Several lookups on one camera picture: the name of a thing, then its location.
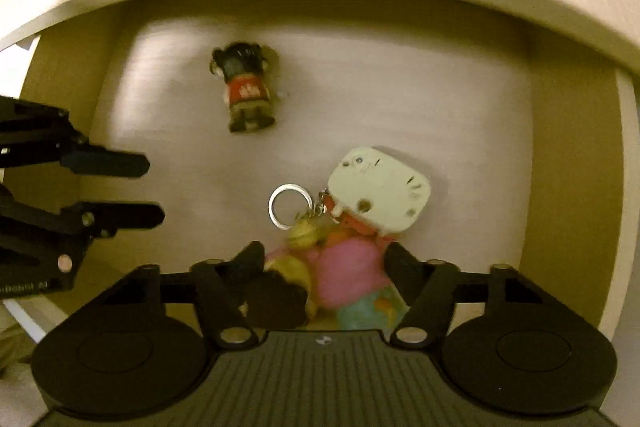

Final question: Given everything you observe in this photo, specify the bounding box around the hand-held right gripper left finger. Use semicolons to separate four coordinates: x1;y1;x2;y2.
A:
95;240;267;351

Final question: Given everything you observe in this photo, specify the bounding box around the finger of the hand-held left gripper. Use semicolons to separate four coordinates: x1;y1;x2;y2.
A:
0;183;167;280
0;96;152;181

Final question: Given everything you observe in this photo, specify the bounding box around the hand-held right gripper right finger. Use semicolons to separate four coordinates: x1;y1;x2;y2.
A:
382;241;552;351

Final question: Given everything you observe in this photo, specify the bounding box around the pink-shirted doll keychain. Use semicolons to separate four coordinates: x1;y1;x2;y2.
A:
240;209;412;334

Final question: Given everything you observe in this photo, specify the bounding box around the metal key ring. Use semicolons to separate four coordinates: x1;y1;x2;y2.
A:
268;184;307;229

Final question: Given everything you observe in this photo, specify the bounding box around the white square plastic case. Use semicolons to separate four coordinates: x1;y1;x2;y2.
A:
326;145;433;239

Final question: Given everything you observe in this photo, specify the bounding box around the red-shirted dark-haired figurine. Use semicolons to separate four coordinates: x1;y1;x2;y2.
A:
209;42;282;135

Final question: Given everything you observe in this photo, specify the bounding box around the white desk drawer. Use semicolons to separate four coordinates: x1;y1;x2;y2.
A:
0;0;640;348

